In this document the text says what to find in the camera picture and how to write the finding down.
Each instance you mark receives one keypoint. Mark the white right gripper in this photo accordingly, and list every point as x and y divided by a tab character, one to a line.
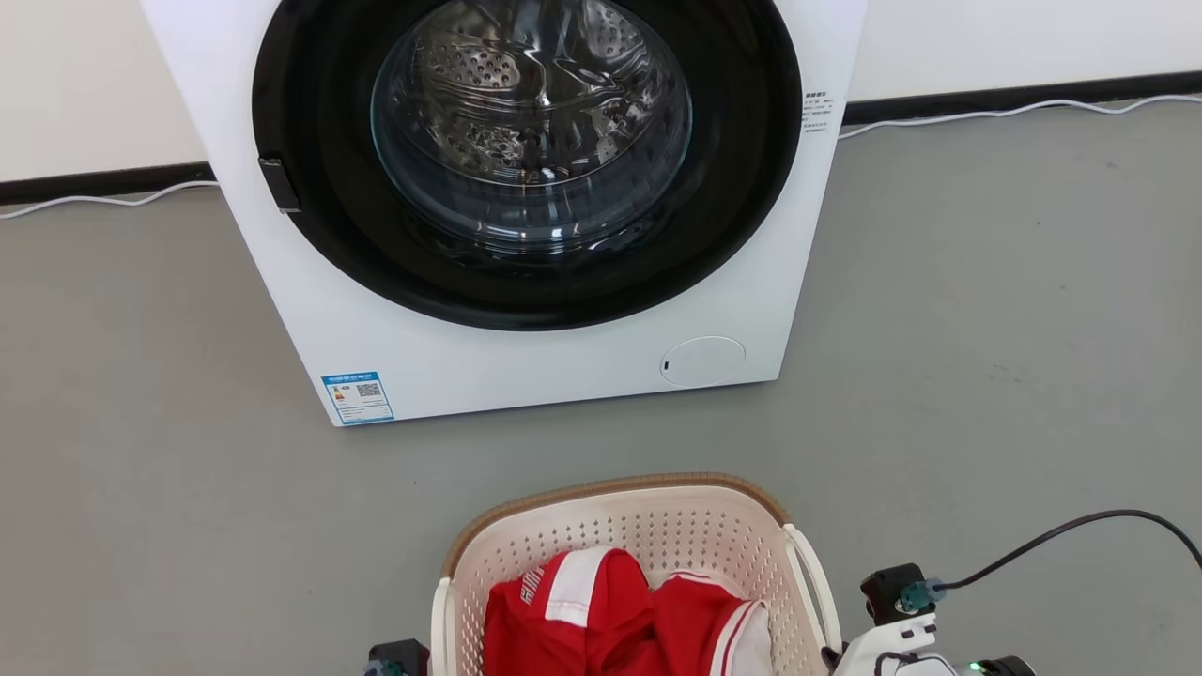
892	650

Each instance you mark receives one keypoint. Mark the cream perforated laundry basket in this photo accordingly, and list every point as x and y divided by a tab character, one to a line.
657	526

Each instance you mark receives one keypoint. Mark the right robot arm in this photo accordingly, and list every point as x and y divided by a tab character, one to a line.
1000	668

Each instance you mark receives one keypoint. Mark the red and white jersey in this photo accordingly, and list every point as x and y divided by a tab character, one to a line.
601	629

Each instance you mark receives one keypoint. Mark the round white filter cover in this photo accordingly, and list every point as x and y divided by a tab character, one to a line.
702	361

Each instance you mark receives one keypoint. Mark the blue energy label sticker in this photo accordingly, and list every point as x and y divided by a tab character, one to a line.
357	398

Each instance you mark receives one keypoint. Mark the small printed text sticker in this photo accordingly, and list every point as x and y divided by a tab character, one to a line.
816	113

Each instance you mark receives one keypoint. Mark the white front-load washing machine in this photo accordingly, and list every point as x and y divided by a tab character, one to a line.
376	338

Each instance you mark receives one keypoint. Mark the black baseboard strip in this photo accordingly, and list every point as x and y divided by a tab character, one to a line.
1014	97
94	181

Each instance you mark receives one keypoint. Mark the steel washer drum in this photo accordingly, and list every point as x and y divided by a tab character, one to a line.
470	70

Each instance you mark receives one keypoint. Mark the black round washer door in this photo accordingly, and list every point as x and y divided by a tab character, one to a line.
305	113

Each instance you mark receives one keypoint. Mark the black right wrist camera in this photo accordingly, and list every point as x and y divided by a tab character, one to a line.
887	591

